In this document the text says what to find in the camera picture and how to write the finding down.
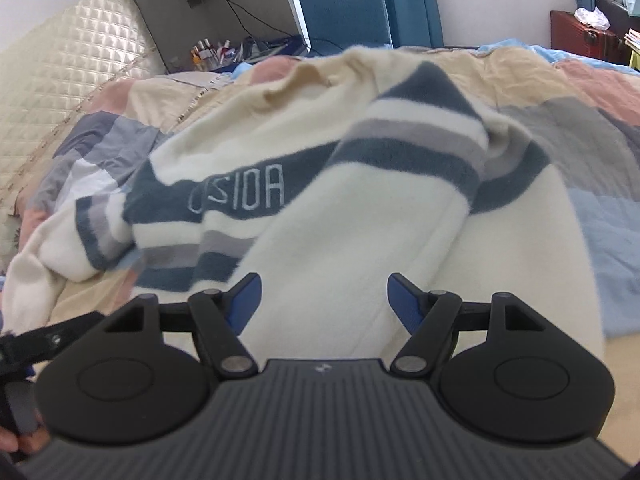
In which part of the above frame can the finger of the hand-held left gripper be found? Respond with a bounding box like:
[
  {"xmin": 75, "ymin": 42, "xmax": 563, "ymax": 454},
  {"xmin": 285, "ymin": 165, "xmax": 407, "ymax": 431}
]
[{"xmin": 29, "ymin": 311, "xmax": 107, "ymax": 361}]

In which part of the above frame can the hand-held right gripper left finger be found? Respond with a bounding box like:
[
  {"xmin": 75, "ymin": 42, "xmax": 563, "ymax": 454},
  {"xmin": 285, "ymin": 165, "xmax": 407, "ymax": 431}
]
[{"xmin": 104, "ymin": 272, "xmax": 263, "ymax": 379}]

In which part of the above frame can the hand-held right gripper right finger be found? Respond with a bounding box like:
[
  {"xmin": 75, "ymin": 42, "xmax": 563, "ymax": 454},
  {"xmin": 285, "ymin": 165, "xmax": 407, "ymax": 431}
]
[{"xmin": 387, "ymin": 272, "xmax": 546, "ymax": 379}]

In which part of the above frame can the cream sweater with blue stripes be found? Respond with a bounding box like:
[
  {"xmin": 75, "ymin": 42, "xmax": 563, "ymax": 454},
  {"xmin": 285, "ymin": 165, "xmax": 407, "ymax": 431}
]
[{"xmin": 0, "ymin": 45, "xmax": 607, "ymax": 361}]

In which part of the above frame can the person's left hand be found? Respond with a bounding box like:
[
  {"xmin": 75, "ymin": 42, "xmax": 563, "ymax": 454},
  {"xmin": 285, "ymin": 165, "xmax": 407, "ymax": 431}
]
[{"xmin": 0, "ymin": 422, "xmax": 52, "ymax": 463}]

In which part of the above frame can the pastel patchwork quilt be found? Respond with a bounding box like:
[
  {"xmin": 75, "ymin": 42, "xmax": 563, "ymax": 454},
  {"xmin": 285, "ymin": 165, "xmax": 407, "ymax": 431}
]
[{"xmin": 0, "ymin": 37, "xmax": 640, "ymax": 461}]

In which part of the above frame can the group of small cosmetic bottles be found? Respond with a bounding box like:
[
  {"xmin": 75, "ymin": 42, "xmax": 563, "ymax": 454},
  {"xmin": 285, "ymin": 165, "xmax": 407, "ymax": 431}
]
[{"xmin": 188, "ymin": 34, "xmax": 312, "ymax": 73}]

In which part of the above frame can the cream quilted headboard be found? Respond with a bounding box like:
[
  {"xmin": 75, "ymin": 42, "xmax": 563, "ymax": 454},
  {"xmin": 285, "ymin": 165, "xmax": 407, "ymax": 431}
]
[{"xmin": 0, "ymin": 0, "xmax": 167, "ymax": 281}]

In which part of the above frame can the blue upholstered panel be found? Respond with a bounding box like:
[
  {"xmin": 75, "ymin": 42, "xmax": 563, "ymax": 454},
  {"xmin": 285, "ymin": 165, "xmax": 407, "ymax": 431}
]
[{"xmin": 289, "ymin": 0, "xmax": 397, "ymax": 57}]

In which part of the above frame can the dark red cabinet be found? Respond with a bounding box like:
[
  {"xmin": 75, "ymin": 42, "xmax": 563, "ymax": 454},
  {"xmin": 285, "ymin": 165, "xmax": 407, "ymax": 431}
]
[{"xmin": 550, "ymin": 9, "xmax": 632, "ymax": 67}]

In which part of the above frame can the white plastic bag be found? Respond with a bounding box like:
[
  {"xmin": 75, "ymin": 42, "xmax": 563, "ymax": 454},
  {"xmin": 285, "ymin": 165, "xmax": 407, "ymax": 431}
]
[{"xmin": 574, "ymin": 6, "xmax": 612, "ymax": 31}]

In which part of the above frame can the stack of books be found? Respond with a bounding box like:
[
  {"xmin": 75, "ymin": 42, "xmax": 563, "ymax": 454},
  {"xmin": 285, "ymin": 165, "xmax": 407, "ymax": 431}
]
[{"xmin": 624, "ymin": 29, "xmax": 640, "ymax": 70}]

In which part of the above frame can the black power cable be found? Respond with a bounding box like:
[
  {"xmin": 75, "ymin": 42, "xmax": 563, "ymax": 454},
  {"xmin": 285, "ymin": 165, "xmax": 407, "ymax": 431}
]
[{"xmin": 202, "ymin": 0, "xmax": 347, "ymax": 57}]

